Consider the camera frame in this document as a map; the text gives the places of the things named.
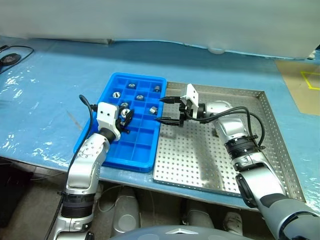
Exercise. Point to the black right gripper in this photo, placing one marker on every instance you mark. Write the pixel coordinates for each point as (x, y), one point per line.
(183, 117)

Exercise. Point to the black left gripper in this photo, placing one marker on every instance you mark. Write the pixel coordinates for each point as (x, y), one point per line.
(118, 122)

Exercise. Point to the metal roller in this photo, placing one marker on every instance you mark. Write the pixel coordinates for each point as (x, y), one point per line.
(139, 97)
(153, 109)
(156, 88)
(123, 114)
(131, 85)
(116, 94)
(124, 104)

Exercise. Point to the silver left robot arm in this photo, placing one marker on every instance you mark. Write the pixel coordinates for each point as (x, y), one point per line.
(85, 156)

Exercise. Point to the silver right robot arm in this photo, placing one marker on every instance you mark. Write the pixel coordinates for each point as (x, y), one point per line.
(231, 126)

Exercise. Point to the blue compartment tray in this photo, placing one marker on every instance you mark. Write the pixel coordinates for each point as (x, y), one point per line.
(140, 150)

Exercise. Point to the perforated steel tray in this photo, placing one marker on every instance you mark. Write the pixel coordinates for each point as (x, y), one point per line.
(185, 155)

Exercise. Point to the white round bump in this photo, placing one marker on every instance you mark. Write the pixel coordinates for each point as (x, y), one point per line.
(216, 50)

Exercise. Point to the blue plastic table cover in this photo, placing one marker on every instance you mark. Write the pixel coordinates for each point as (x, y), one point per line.
(62, 80)

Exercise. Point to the grey rounded housing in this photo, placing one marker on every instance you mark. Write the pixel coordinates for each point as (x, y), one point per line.
(126, 212)
(200, 216)

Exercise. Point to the brown board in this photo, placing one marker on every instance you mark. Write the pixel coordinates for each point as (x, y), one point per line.
(290, 87)

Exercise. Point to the grey robot torso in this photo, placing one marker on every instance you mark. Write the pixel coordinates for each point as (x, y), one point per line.
(180, 233)

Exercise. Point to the white rounded housing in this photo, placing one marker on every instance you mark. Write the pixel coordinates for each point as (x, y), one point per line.
(233, 223)

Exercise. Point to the black round disc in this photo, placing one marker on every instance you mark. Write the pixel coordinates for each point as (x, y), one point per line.
(9, 59)

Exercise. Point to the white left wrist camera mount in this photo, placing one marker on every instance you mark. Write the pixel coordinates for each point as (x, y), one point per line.
(106, 116)

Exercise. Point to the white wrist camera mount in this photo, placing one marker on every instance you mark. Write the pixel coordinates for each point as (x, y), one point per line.
(106, 116)
(192, 93)

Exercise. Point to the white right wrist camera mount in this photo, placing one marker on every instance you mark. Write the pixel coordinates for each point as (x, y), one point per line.
(192, 93)

